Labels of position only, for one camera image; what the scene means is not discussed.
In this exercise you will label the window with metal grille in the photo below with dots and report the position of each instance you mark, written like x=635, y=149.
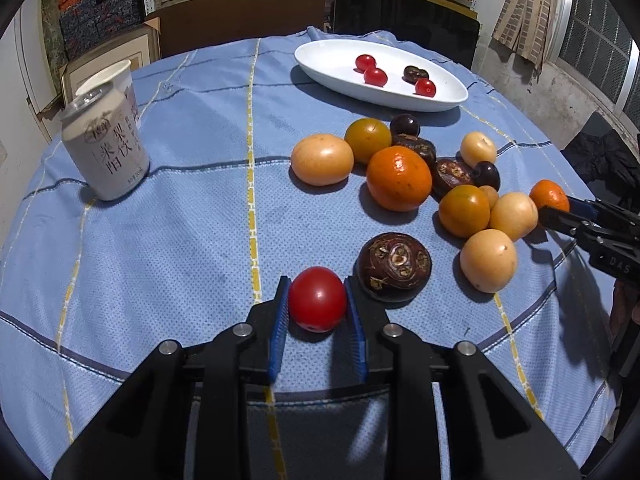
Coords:
x=597, y=35

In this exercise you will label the beige drink can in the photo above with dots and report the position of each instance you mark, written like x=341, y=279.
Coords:
x=107, y=150

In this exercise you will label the small pale yellow fruit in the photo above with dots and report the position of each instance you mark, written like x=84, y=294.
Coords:
x=478, y=149

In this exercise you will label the white paper cup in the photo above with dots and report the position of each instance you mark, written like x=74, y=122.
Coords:
x=117, y=72

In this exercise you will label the red cherry tomato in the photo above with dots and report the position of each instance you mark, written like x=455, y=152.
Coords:
x=365, y=62
x=425, y=87
x=375, y=77

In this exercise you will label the stack of patterned fabrics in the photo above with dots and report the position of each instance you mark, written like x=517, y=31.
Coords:
x=95, y=10

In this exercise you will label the tiny pale yellow fruit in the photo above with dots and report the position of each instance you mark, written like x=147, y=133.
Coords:
x=491, y=196

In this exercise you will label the large bright orange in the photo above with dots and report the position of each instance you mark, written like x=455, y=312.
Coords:
x=398, y=177

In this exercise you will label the dark purple plum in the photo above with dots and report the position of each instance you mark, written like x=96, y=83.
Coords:
x=404, y=124
x=486, y=175

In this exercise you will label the small dark water chestnut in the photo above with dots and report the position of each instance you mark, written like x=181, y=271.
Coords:
x=451, y=176
x=422, y=149
x=415, y=73

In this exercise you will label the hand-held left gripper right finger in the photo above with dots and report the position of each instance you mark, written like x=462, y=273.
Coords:
x=356, y=340

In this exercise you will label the hanging cardboard strips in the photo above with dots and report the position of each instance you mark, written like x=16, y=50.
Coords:
x=530, y=10

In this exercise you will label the small orange mandarin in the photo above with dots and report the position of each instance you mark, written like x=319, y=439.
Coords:
x=548, y=195

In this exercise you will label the blue checked tablecloth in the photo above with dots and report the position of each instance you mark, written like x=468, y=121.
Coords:
x=175, y=220

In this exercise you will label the large pale yellow fruit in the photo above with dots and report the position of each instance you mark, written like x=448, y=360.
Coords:
x=322, y=159

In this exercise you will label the black cloth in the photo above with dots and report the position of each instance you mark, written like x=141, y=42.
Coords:
x=607, y=157

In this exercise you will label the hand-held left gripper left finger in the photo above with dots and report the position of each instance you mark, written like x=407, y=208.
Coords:
x=278, y=340

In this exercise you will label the white oval plate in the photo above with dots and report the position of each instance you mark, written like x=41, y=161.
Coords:
x=330, y=62

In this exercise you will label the large red tomato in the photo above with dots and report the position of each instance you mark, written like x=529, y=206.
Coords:
x=317, y=299

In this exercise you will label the greenish yellow orange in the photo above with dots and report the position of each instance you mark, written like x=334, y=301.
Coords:
x=367, y=140

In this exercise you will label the brown board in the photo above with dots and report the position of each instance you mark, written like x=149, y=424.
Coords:
x=235, y=17

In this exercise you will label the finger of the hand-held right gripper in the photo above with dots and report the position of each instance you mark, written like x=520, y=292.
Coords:
x=560, y=220
x=582, y=206

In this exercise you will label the large dark water chestnut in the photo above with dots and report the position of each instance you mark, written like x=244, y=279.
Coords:
x=394, y=266

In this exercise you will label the wooden picture frame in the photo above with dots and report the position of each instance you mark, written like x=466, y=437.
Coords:
x=110, y=57

